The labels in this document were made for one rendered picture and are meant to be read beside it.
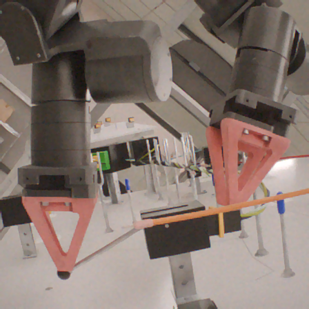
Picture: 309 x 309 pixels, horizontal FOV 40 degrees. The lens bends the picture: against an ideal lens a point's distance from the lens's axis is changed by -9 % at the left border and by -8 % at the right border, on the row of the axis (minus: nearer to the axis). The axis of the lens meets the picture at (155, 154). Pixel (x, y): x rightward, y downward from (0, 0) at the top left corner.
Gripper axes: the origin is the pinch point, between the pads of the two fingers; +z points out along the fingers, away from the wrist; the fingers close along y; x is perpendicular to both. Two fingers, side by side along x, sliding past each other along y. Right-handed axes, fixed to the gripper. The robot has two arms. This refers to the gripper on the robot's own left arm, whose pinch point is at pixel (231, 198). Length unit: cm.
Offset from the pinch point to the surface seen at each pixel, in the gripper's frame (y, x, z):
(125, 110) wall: 749, -16, -139
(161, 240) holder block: -2.6, 6.0, 5.4
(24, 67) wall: 715, 179, -157
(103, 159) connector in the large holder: 64, 11, -4
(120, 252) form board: 22.7, 6.5, 10.5
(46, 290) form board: 10.3, 15.1, 16.0
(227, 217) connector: -2.3, 0.5, 1.9
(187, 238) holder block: -2.7, 3.8, 4.6
